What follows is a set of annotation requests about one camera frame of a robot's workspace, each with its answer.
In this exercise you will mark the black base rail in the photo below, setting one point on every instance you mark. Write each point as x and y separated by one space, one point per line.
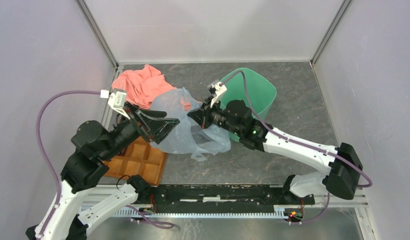
219 198

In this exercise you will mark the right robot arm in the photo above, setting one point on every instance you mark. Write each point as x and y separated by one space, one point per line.
338 168

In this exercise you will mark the blue plastic trash bag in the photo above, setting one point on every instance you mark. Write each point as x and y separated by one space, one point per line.
188 137

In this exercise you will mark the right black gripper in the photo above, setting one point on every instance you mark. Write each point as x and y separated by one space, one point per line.
202 116

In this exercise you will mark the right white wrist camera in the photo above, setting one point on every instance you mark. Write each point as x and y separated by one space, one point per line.
217 90

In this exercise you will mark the pink cloth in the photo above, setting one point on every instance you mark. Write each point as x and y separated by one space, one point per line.
148 89

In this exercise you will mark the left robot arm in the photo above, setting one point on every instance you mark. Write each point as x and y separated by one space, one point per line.
94 145

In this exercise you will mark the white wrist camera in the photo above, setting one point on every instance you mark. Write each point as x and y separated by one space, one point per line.
217 90
116 99

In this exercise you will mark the left aluminium corner post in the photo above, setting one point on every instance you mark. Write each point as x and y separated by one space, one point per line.
87 14

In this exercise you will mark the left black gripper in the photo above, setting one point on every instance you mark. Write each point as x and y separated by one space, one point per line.
157 129

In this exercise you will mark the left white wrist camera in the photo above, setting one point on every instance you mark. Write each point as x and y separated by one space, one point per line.
116 99

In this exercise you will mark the white toothed cable duct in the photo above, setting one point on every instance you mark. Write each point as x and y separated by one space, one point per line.
205 214

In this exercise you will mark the orange compartment tray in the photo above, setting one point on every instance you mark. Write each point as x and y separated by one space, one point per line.
139 158

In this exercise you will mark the green trash bin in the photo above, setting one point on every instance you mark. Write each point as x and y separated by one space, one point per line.
262 93

